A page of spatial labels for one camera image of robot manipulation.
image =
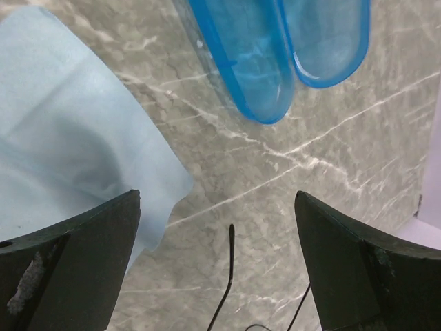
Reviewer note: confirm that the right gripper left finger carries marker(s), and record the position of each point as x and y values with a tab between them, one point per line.
67	276

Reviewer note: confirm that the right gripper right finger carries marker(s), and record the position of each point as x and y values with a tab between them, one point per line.
365	279

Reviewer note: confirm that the blue translucent glasses case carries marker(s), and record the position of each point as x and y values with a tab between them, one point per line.
261	48

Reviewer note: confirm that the light blue cleaning cloth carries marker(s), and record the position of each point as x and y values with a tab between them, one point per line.
73	136

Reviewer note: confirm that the black thin sunglasses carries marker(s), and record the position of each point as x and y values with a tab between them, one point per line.
231	233

